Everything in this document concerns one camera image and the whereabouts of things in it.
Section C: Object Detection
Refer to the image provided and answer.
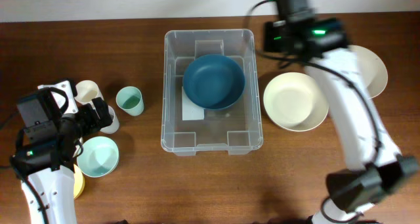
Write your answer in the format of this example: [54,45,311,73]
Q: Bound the mint green cup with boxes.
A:
[115,86,144,116]

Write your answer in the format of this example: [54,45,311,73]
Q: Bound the cream bowl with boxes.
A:
[349,45,389,98]
[263,72,329,132]

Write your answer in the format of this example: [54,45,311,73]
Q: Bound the dark blue bowl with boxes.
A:
[182,55,246,110]

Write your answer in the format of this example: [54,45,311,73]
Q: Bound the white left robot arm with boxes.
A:
[10,97,112,223]

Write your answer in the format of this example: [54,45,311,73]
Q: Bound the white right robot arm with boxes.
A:
[263,18,419,223]

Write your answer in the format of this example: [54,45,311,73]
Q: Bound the grey translucent cup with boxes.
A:
[100,104,120,135]

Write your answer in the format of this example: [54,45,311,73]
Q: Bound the cream cup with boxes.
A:
[74,80,104,106]

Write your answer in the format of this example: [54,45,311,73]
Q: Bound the mint green small bowl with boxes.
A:
[77,136,119,178]

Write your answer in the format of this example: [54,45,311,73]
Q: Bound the yellow small bowl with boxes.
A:
[73,165,85,199]

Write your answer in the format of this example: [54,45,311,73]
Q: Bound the clear plastic storage bin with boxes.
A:
[161,29,263,156]

